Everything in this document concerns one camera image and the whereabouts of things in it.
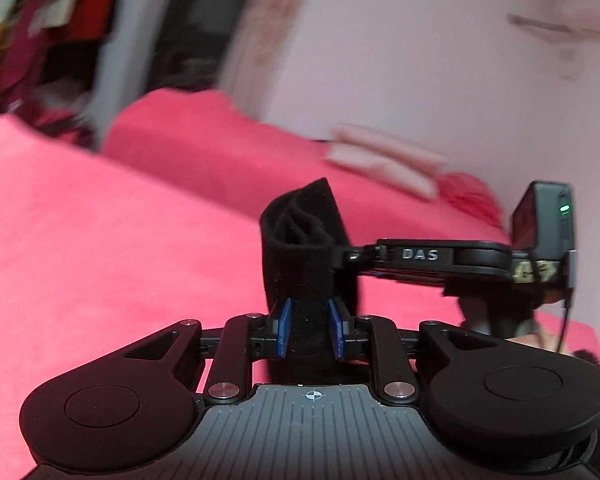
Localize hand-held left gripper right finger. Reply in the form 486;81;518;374
326;298;501;407

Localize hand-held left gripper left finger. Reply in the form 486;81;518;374
125;298;294;407

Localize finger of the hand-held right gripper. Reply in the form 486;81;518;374
336;241;455;283

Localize black pants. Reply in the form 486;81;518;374
259;177;362;386

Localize folded red cloth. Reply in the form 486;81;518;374
437;172;508;231

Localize pink pillow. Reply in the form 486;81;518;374
330;124;451;173
324;142;438;203

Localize pink fleece blanket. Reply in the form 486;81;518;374
0;114;600;480

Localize light curtain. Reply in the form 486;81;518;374
215;0;313;121

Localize hanging clothes rack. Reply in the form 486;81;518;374
0;0;123;121

